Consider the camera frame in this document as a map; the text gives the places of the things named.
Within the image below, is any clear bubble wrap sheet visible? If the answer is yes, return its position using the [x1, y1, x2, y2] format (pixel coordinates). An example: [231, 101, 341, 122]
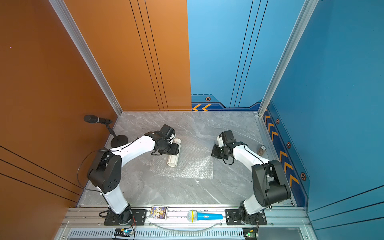
[154, 138, 213, 180]

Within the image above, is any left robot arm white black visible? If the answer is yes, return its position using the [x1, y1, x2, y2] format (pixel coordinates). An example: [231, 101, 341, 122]
[87, 125, 180, 226]

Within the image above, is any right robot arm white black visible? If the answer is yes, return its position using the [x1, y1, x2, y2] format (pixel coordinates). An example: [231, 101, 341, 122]
[212, 131, 292, 225]

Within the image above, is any brown cylindrical can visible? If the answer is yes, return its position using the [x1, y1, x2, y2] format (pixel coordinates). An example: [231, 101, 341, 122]
[257, 145, 267, 156]

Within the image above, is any black microphone on stand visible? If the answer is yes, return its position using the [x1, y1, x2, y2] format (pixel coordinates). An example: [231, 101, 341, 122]
[84, 115, 129, 148]

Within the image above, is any colourful card box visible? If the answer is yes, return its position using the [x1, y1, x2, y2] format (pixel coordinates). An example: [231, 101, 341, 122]
[148, 206, 168, 220]

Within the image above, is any blue toy microphone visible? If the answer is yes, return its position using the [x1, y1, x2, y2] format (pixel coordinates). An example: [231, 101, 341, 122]
[187, 210, 223, 223]

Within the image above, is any right green circuit board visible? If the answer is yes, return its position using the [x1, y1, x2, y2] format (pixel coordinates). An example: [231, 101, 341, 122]
[243, 228, 259, 240]

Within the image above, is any green circuit board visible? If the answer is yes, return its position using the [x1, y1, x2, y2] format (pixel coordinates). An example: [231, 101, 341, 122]
[114, 228, 135, 239]
[243, 228, 259, 240]

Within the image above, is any left green circuit board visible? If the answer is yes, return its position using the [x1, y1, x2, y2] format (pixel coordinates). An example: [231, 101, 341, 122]
[114, 228, 135, 239]

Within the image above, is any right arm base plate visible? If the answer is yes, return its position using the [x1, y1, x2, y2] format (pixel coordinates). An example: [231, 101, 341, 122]
[225, 209, 267, 226]

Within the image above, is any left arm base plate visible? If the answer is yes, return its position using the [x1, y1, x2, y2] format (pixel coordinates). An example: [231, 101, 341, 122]
[104, 209, 147, 227]

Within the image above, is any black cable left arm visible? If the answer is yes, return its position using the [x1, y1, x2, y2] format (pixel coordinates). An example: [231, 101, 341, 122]
[76, 149, 106, 194]

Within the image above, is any aluminium front rail frame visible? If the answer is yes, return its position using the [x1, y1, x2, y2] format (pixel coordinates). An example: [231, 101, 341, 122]
[54, 204, 317, 240]

